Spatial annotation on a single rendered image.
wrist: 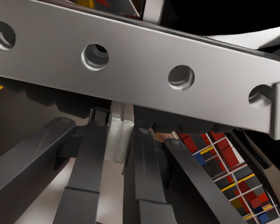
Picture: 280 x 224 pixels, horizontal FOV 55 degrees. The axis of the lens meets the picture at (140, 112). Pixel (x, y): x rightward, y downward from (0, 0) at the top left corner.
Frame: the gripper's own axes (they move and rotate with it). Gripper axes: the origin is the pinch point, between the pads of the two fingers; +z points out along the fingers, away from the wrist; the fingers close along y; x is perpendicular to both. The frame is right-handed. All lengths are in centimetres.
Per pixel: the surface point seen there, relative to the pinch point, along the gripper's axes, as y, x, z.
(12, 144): -35, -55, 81
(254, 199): 336, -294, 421
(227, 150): 232, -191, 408
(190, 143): 157, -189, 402
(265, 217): 387, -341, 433
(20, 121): -38, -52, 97
